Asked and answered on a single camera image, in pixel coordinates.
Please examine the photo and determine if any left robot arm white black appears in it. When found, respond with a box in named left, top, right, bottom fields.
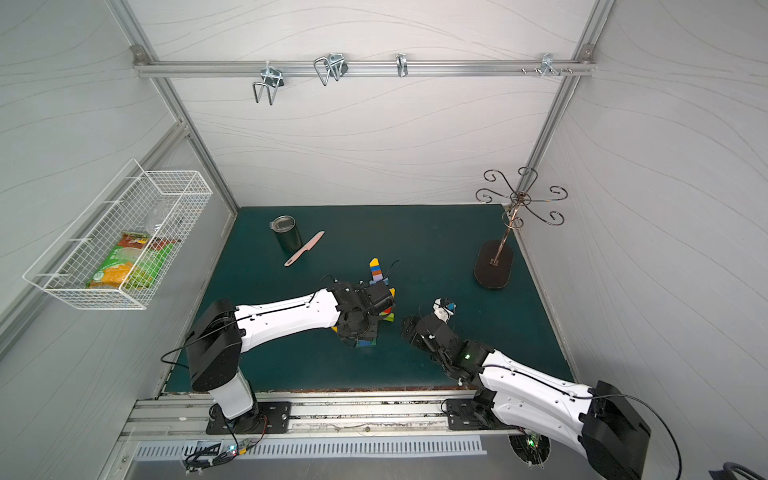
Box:
left=183, top=280, right=395, bottom=436

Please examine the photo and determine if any pink plastic knife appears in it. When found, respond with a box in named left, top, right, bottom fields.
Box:
left=283, top=231, right=325, bottom=267

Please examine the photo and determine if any white wire basket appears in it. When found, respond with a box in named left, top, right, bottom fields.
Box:
left=23, top=159, right=212, bottom=311

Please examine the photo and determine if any dark green metal tumbler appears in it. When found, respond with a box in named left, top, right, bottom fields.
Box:
left=269, top=215, right=303, bottom=256

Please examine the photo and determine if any aluminium crossbar rail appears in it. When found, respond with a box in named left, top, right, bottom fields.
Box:
left=134, top=57, right=596, bottom=79

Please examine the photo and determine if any green snack bag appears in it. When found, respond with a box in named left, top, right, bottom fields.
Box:
left=86, top=232, right=177, bottom=289

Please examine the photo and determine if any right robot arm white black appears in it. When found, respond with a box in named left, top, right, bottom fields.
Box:
left=402, top=314, right=651, bottom=479

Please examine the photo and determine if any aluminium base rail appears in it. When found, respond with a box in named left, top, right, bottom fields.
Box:
left=119, top=389, right=474, bottom=441

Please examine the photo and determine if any black metal jewelry stand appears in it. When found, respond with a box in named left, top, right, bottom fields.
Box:
left=473, top=166, right=569, bottom=290

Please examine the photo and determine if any metal hook clip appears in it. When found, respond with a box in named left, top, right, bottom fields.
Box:
left=313, top=53, right=349, bottom=86
left=395, top=53, right=408, bottom=78
left=252, top=66, right=285, bottom=105
left=520, top=53, right=573, bottom=77

